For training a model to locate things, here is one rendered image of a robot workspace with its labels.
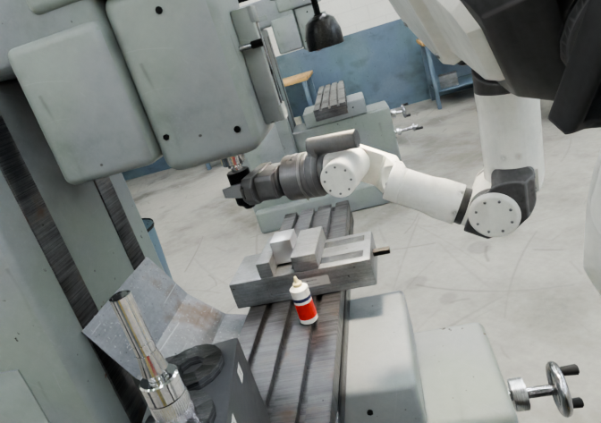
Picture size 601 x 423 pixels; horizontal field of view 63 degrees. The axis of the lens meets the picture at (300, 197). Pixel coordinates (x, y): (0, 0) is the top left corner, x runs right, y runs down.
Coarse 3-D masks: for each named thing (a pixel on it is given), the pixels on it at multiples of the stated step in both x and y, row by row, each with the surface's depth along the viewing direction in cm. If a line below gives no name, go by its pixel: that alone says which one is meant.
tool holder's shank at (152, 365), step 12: (120, 300) 53; (132, 300) 54; (120, 312) 54; (132, 312) 54; (132, 324) 54; (144, 324) 55; (132, 336) 55; (144, 336) 55; (132, 348) 55; (144, 348) 55; (156, 348) 57; (144, 360) 56; (156, 360) 56; (144, 372) 56; (156, 372) 56
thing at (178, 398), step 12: (180, 384) 58; (144, 396) 57; (168, 396) 56; (180, 396) 57; (156, 408) 56; (168, 408) 57; (180, 408) 57; (192, 408) 59; (156, 420) 58; (168, 420) 57; (180, 420) 57
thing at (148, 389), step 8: (168, 368) 58; (176, 368) 58; (168, 376) 57; (176, 376) 57; (144, 384) 57; (152, 384) 57; (160, 384) 56; (168, 384) 56; (144, 392) 56; (152, 392) 56; (160, 392) 56
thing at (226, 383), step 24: (168, 360) 74; (192, 360) 71; (216, 360) 68; (240, 360) 72; (192, 384) 65; (216, 384) 66; (240, 384) 68; (216, 408) 61; (240, 408) 65; (264, 408) 78
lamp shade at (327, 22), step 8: (320, 16) 93; (328, 16) 93; (312, 24) 93; (320, 24) 92; (328, 24) 92; (336, 24) 93; (312, 32) 93; (320, 32) 92; (328, 32) 92; (336, 32) 93; (312, 40) 93; (320, 40) 93; (328, 40) 93; (336, 40) 93; (312, 48) 94; (320, 48) 93
